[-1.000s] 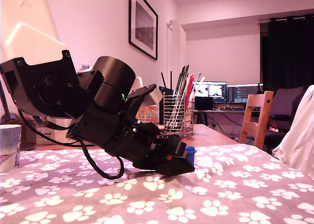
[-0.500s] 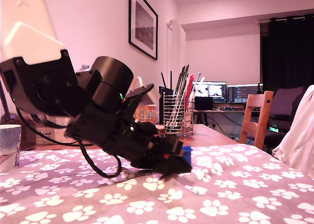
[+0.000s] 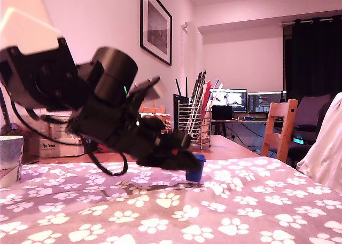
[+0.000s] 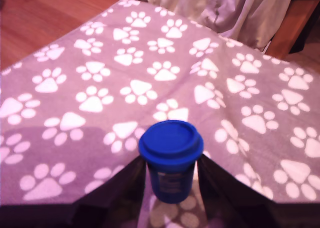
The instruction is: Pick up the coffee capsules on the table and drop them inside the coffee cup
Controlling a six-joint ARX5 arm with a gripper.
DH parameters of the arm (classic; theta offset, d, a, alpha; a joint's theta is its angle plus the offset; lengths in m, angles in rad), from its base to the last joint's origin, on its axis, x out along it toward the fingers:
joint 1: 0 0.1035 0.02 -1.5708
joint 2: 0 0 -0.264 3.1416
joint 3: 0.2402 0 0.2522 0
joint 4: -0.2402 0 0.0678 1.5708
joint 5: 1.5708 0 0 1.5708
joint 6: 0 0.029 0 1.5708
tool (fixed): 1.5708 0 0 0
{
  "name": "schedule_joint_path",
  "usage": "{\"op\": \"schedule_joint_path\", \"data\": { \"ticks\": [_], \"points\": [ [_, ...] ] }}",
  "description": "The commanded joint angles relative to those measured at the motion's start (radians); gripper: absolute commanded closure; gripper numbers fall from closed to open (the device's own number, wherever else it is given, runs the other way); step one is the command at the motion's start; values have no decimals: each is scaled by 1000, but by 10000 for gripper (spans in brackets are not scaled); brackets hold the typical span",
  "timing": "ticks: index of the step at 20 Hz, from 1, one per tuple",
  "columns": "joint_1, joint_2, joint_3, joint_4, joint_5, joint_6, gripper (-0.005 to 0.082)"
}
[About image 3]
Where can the computer monitor with dark code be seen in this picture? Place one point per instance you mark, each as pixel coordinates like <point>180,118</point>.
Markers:
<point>264,102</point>

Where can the dark curtain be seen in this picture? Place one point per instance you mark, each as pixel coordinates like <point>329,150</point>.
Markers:
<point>315,59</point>

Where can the dark office chair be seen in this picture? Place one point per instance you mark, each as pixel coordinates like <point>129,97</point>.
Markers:
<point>310,113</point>

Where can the pale wooden chair back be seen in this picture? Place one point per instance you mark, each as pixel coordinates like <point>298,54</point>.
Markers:
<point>155,109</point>

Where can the clear container with white lid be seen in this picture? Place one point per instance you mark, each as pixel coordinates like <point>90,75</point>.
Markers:
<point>29,148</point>

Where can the curtain rod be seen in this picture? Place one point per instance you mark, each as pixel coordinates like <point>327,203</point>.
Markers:
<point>307,21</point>

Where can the computer monitor with bright windows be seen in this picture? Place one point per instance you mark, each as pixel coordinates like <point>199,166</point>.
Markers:
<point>235,98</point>

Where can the blue and white coffee cup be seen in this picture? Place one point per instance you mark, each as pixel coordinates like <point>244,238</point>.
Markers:
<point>10,158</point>

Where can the red spatula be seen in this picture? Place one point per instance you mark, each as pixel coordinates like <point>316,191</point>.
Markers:
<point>207,94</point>

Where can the black framed picture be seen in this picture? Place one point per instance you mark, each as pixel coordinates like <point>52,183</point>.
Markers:
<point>157,25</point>

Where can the wooden desk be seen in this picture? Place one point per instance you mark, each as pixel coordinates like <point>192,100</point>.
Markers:
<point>240,121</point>

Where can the white blanket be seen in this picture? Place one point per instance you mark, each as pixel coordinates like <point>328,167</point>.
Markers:
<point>326,153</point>

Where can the blue grey utensil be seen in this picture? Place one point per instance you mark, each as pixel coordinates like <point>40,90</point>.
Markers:
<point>216,82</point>

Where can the white utensil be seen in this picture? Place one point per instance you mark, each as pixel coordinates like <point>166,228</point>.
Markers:
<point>219,90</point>

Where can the grey paw print cloth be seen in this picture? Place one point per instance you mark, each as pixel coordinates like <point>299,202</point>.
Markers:
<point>187,214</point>

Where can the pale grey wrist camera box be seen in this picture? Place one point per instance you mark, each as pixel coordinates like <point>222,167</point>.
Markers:
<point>159,91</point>

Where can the small black box device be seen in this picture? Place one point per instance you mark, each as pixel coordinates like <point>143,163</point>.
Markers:
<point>221,113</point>

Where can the shrink-wrapped can tray pack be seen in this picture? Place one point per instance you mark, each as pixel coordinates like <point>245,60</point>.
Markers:
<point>53,148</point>

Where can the blue coffee capsule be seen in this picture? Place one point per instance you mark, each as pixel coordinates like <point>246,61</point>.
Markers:
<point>193,176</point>

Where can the black router with antennas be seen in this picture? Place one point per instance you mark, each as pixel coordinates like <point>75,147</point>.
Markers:
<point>176,113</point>

